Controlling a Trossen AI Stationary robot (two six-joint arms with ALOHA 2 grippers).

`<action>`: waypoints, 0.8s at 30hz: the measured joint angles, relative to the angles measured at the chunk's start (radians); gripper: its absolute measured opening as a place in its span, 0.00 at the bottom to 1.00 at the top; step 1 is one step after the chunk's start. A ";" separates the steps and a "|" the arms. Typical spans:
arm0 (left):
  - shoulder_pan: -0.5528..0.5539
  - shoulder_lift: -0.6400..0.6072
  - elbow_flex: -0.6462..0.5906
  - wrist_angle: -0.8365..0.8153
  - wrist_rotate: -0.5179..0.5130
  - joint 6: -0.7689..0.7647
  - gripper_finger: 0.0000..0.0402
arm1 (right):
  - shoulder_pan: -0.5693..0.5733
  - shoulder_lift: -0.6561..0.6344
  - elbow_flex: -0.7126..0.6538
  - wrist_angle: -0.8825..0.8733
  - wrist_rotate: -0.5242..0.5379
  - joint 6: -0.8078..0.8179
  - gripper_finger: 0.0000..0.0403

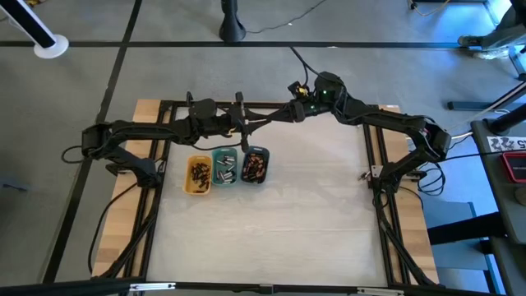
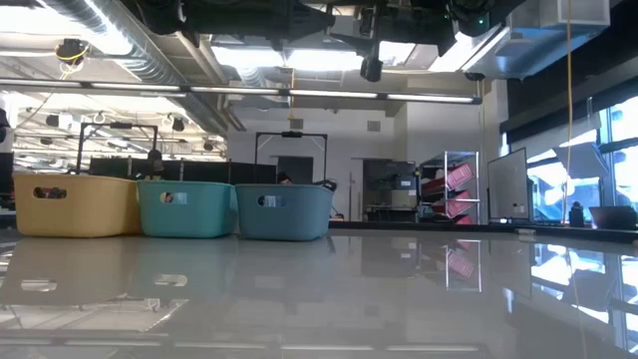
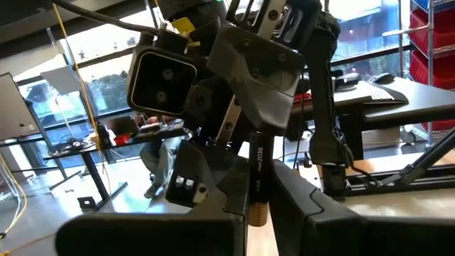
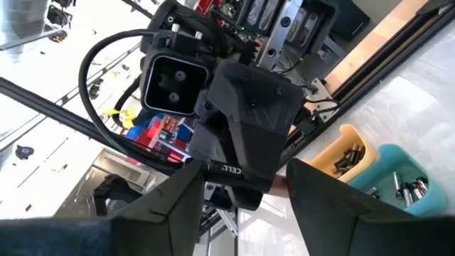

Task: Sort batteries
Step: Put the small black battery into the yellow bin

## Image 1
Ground white round-base post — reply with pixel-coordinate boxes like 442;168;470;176
0;0;70;60

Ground silver frame bracket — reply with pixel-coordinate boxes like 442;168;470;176
128;282;177;293
356;287;406;296

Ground black aluminium table frame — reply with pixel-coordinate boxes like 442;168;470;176
0;93;510;296

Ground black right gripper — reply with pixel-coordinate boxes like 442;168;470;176
265;98;314;124

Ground green plastic bin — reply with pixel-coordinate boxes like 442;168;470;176
210;146;239;187

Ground black camera cable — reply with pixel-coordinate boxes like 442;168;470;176
289;46;311;86
190;141;244;151

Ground yellow plastic bin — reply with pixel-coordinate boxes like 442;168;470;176
182;154;214;196

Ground blue-grey plastic bin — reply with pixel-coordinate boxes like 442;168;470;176
239;145;271;185

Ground red and black case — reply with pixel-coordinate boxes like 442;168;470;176
501;150;526;185

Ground yellow hanging cable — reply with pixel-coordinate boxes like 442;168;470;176
408;0;451;17

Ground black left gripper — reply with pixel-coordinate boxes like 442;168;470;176
233;90;270;154

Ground black right camera cable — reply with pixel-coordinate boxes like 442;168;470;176
289;46;311;86

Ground thin black floor cable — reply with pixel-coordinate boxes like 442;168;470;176
245;0;329;35

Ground white marker sheet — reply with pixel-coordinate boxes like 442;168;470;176
487;136;526;153

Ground black stand pole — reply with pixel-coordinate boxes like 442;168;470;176
218;0;248;44

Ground dark grey side desk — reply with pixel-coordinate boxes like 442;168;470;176
471;118;526;296

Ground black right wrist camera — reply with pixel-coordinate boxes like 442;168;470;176
287;81;311;99

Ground black left camera cable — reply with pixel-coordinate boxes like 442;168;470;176
190;141;244;151

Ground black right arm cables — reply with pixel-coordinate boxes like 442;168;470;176
415;134;495;198

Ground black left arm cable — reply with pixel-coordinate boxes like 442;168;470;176
87;180;141;275

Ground black desk foot bar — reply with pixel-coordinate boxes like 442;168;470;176
427;212;507;247
446;81;526;113

